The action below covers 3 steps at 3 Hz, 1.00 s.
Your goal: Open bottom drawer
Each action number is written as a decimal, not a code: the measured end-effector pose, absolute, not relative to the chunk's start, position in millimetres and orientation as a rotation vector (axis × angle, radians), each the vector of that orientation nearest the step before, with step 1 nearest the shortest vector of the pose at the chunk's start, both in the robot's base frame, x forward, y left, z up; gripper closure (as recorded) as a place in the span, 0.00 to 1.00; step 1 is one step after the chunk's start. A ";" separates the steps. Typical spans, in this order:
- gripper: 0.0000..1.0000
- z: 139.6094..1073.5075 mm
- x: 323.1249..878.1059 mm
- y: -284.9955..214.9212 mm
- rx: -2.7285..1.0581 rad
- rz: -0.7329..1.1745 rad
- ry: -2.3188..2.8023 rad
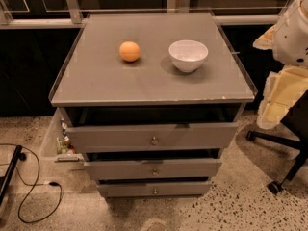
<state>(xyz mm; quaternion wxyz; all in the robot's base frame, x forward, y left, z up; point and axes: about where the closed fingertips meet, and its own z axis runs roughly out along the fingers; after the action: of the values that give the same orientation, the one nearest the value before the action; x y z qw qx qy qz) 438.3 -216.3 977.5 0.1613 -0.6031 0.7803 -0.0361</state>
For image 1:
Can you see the clear plastic storage bin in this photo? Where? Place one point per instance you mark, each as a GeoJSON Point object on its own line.
{"type": "Point", "coordinates": [52, 147]}

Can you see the black flat device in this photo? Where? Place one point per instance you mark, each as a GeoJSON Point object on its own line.
{"type": "Point", "coordinates": [6, 178]}

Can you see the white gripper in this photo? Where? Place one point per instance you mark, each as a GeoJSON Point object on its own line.
{"type": "Point", "coordinates": [293, 38]}

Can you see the grey drawer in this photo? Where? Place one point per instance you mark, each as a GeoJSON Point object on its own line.
{"type": "Point", "coordinates": [154, 188]}
{"type": "Point", "coordinates": [117, 129]}
{"type": "Point", "coordinates": [153, 165]}

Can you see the grey middle drawer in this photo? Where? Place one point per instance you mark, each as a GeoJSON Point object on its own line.
{"type": "Point", "coordinates": [153, 165]}

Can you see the grey bottom drawer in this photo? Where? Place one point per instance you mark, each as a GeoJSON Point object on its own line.
{"type": "Point", "coordinates": [154, 188]}

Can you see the metal window railing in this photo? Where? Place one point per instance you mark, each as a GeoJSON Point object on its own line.
{"type": "Point", "coordinates": [71, 13]}

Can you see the grey top drawer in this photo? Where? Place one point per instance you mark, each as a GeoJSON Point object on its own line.
{"type": "Point", "coordinates": [117, 129]}

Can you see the grey drawer cabinet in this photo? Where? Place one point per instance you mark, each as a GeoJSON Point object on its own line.
{"type": "Point", "coordinates": [96, 76]}

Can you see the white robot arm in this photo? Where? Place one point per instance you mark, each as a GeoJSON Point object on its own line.
{"type": "Point", "coordinates": [288, 41]}

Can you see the white bowl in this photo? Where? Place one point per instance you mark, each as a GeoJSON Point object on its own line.
{"type": "Point", "coordinates": [188, 55]}

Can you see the orange ball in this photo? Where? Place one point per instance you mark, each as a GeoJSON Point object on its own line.
{"type": "Point", "coordinates": [129, 51]}

